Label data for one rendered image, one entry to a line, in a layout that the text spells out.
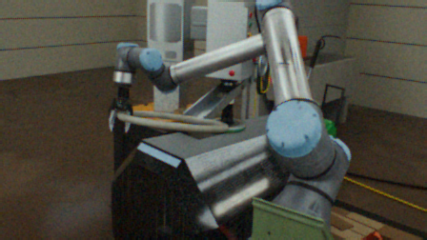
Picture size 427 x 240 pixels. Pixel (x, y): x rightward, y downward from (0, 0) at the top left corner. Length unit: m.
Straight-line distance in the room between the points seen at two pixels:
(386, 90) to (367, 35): 0.84
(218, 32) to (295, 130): 1.36
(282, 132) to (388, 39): 6.02
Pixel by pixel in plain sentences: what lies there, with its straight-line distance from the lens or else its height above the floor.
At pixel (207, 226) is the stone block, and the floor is 0.62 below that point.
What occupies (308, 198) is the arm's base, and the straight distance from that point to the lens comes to 1.37.
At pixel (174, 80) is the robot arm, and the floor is 1.27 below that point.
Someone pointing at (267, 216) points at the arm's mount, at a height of 1.03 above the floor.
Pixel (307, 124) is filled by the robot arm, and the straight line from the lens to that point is 1.26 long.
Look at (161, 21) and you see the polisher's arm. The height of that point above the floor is 1.42.
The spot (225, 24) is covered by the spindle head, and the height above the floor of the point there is 1.46.
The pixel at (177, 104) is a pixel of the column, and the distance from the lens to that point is 3.29.
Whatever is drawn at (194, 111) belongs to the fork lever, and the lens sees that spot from 2.40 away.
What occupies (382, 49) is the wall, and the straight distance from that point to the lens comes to 7.27.
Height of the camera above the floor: 1.65
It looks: 16 degrees down
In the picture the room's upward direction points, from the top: 3 degrees clockwise
